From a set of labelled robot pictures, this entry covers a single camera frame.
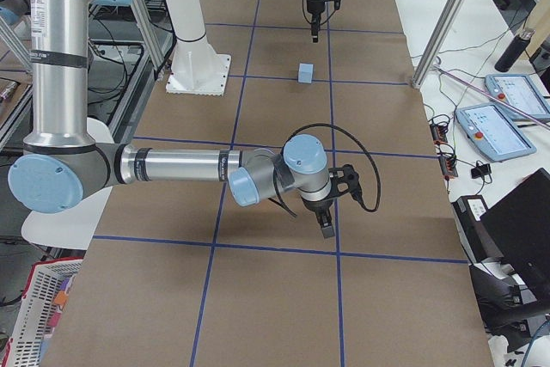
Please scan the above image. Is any black water bottle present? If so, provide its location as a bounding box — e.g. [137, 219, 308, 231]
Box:
[494, 28, 535, 72]

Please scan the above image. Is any blue teach pendant near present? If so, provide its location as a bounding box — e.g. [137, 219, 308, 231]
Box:
[455, 103, 536, 162]

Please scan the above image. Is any black laptop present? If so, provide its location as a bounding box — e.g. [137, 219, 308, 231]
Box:
[481, 168, 549, 299]

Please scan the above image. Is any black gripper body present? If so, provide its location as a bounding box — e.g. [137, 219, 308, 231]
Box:
[306, 0, 325, 17]
[302, 198, 333, 219]

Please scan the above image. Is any aluminium frame post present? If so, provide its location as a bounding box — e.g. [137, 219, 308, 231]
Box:
[411, 0, 465, 89]

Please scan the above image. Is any blue teach pendant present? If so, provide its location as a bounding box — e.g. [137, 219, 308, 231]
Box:
[485, 74, 549, 122]
[455, 103, 536, 162]

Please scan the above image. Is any light blue foam block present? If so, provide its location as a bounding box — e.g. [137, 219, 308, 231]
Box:
[297, 63, 314, 84]

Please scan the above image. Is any reacher grabber stick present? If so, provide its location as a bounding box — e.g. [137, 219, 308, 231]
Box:
[434, 65, 549, 125]

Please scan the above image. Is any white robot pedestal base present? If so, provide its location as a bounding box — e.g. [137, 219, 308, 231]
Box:
[166, 0, 231, 96]

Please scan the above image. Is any white plastic chair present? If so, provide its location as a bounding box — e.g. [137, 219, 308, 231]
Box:
[20, 116, 117, 252]

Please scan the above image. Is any white perforated basket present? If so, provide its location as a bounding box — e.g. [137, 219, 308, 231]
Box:
[2, 258, 83, 366]

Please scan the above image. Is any blue teach pendant far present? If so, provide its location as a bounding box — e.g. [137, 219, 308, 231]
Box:
[485, 74, 549, 122]

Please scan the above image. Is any black camera cable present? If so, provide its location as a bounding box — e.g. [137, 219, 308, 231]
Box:
[268, 122, 382, 220]

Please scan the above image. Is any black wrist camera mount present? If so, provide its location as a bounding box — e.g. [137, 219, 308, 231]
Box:
[327, 164, 366, 208]

